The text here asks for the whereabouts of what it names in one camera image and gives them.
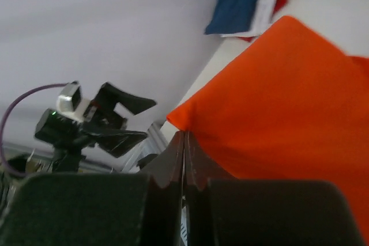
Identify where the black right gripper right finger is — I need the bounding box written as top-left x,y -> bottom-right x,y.
183,132 -> 364,245

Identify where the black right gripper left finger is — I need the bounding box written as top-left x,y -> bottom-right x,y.
1,132 -> 185,245

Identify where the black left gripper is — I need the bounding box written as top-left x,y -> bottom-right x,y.
35,82 -> 157,158

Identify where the orange t shirt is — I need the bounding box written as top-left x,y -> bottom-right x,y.
167,16 -> 368,237

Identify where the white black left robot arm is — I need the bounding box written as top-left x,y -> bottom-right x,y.
35,81 -> 156,172

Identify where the folded blue t shirt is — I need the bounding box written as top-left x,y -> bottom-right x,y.
204,0 -> 257,35

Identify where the folded white t shirt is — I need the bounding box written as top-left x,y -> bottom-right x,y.
220,0 -> 277,37

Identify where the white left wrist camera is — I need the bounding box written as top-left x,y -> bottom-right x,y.
56,81 -> 91,123

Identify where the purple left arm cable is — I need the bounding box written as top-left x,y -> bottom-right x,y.
0,83 -> 67,178

